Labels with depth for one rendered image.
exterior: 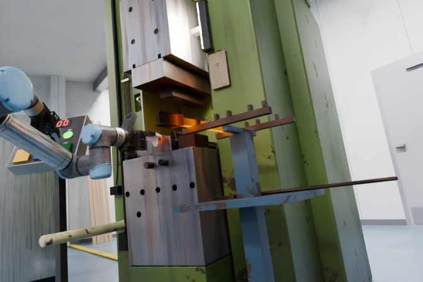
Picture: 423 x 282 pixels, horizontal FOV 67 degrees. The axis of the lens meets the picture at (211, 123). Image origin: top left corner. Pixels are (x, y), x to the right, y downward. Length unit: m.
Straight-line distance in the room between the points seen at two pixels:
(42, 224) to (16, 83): 2.94
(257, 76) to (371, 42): 4.04
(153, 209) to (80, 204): 6.56
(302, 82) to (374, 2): 3.80
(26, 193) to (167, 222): 2.61
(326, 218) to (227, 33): 1.02
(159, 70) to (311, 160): 0.89
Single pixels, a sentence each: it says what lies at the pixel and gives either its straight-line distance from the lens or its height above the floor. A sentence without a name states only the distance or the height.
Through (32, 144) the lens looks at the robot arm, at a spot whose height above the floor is 0.94.
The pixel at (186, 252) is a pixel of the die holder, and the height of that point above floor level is 0.52.
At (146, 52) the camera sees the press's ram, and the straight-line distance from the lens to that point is 1.60.
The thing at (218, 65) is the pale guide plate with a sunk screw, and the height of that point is 1.29.
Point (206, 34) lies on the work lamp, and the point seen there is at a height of 1.45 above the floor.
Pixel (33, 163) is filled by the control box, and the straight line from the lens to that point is 1.71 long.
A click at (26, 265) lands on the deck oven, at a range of 3.83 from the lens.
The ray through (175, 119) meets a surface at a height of 0.96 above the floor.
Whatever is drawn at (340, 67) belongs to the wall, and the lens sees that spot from 5.52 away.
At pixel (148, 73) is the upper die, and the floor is 1.31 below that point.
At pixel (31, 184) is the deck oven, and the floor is 1.03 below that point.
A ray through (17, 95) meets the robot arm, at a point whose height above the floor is 1.03.
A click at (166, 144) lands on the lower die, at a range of 1.42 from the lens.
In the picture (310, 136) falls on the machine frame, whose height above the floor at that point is 0.95.
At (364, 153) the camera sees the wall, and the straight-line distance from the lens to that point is 5.23.
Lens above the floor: 0.73
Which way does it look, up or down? 12 degrees up
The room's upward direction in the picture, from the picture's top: 7 degrees counter-clockwise
